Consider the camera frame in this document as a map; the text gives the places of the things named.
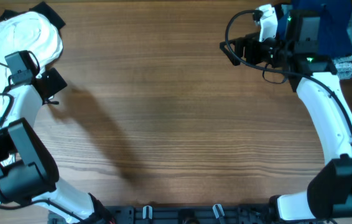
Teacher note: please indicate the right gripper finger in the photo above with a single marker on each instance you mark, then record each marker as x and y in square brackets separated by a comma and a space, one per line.
[235, 41]
[237, 50]

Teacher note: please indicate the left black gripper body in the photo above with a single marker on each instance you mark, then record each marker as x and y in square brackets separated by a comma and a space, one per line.
[54, 83]

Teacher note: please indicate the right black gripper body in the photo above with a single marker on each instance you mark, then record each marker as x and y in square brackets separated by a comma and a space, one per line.
[272, 51]

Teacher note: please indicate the white t-shirt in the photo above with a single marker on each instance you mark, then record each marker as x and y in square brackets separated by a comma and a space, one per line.
[30, 31]

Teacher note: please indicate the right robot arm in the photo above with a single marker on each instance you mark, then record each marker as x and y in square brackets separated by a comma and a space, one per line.
[313, 78]

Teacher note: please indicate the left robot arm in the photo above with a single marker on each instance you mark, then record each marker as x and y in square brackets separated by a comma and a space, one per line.
[28, 172]

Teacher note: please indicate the blue folded shirt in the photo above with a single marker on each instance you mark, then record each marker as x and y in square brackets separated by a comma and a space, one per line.
[316, 27]

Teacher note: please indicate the black garment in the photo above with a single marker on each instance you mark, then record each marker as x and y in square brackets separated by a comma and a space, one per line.
[42, 8]

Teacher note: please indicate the folded light denim jeans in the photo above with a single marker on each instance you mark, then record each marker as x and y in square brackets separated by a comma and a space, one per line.
[344, 64]

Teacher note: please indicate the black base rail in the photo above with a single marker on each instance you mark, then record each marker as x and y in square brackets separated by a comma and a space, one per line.
[241, 214]

